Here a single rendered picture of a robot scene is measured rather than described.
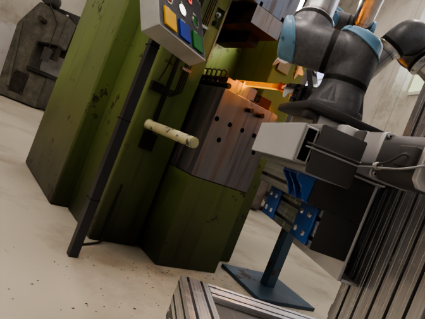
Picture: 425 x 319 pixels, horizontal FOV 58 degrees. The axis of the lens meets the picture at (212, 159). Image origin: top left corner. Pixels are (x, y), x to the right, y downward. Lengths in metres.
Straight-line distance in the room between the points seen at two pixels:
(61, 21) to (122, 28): 6.85
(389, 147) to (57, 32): 8.62
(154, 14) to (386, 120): 4.99
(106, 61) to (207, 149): 0.80
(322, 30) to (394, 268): 0.59
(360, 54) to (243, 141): 1.05
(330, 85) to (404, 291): 0.50
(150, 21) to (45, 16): 7.85
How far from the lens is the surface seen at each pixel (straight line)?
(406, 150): 0.66
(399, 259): 0.88
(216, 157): 1.89
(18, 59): 9.25
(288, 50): 1.06
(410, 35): 1.46
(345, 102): 1.00
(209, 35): 2.03
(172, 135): 1.62
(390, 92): 6.14
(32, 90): 9.05
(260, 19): 2.04
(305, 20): 1.08
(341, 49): 1.05
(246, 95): 2.01
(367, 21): 1.62
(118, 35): 2.29
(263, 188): 5.52
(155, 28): 1.44
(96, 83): 2.26
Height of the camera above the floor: 0.63
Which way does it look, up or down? 2 degrees down
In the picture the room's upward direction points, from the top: 22 degrees clockwise
